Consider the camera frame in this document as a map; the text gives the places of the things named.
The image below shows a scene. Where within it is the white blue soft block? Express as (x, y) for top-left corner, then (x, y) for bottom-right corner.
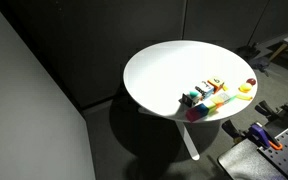
(195, 81), (214, 100)

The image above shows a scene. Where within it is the orange soft block number nine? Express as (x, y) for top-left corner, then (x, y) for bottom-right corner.
(207, 77), (225, 94)

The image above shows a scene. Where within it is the round white table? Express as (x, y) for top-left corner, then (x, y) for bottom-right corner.
(123, 40), (258, 160)

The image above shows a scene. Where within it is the magenta cube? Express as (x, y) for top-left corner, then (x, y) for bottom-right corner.
(185, 108), (200, 122)

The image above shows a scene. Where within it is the blue cube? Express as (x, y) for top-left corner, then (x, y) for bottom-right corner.
(195, 104), (209, 118)

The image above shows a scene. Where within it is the lime green cube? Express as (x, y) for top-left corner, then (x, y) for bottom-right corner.
(204, 101), (217, 114)

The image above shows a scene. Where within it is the orange cube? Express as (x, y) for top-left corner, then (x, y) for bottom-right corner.
(216, 103), (223, 108)

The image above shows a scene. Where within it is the grey dotted cube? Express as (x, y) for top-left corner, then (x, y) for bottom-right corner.
(218, 93), (231, 104)

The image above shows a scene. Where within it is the yellow orange fruit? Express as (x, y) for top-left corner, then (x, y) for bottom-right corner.
(239, 83), (252, 93)

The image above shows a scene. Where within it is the yellow banana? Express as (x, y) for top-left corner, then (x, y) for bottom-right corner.
(236, 94), (253, 101)

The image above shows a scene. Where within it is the dark red plum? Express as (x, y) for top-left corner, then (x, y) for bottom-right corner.
(246, 78), (256, 85)

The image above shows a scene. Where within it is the purple orange clamp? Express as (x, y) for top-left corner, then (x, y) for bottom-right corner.
(246, 122), (283, 150)

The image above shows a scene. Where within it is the grey mat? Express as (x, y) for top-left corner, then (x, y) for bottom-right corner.
(218, 140), (286, 180)

